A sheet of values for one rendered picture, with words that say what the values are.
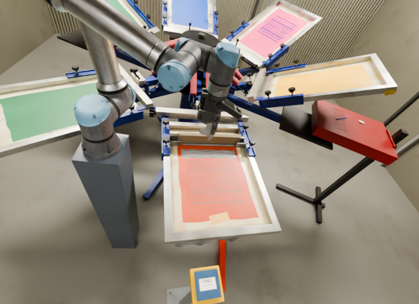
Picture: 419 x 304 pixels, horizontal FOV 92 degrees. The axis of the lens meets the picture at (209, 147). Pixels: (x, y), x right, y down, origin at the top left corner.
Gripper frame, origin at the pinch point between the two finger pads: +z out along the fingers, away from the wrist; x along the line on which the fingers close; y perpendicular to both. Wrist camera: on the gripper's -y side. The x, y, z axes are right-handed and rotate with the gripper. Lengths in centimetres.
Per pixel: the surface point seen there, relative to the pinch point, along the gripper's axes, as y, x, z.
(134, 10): 67, -169, 12
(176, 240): 8.3, 31.0, 37.3
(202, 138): -2.9, -29.0, 32.4
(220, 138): -14.3, -30.5, 31.9
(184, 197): 5.3, 8.5, 40.8
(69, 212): 98, -19, 136
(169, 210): 12.7, 17.8, 37.3
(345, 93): -87, -47, -6
